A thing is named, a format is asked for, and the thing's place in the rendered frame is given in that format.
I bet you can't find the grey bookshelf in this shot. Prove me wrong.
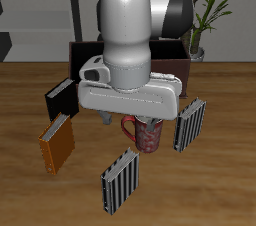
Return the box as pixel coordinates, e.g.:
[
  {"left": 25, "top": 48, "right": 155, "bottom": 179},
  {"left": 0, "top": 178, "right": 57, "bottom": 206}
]
[{"left": 0, "top": 0, "right": 83, "bottom": 63}]

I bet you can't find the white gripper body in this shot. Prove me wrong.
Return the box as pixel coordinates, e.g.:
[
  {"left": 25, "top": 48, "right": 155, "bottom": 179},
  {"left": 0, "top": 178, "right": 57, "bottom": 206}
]
[{"left": 77, "top": 72, "right": 183, "bottom": 121}]

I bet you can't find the green pot plant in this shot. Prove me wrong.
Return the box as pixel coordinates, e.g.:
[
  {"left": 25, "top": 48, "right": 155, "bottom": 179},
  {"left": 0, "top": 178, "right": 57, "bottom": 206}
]
[{"left": 180, "top": 0, "right": 237, "bottom": 63}]

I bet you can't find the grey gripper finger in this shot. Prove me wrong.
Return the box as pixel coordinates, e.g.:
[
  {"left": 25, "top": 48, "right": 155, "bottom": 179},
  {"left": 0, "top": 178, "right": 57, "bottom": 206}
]
[
  {"left": 97, "top": 110, "right": 113, "bottom": 126},
  {"left": 143, "top": 117, "right": 161, "bottom": 132}
]

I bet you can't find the orange book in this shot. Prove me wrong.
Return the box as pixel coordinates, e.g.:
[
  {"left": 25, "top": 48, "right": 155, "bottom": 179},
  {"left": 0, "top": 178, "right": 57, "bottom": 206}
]
[{"left": 38, "top": 112, "right": 76, "bottom": 176}]

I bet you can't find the dark brown desk caddy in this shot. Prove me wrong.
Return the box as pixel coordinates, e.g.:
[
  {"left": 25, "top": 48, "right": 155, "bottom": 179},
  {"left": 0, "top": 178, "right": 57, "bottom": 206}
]
[{"left": 68, "top": 39, "right": 192, "bottom": 100}]

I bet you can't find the red mug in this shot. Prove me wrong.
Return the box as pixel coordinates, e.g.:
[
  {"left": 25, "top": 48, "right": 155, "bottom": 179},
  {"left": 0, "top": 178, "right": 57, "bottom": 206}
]
[{"left": 120, "top": 115, "right": 164, "bottom": 154}]

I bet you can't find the black and white striped book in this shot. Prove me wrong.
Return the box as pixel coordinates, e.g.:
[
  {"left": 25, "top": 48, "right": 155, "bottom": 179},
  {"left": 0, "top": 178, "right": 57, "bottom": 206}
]
[
  {"left": 172, "top": 97, "right": 207, "bottom": 153},
  {"left": 100, "top": 147, "right": 141, "bottom": 216}
]

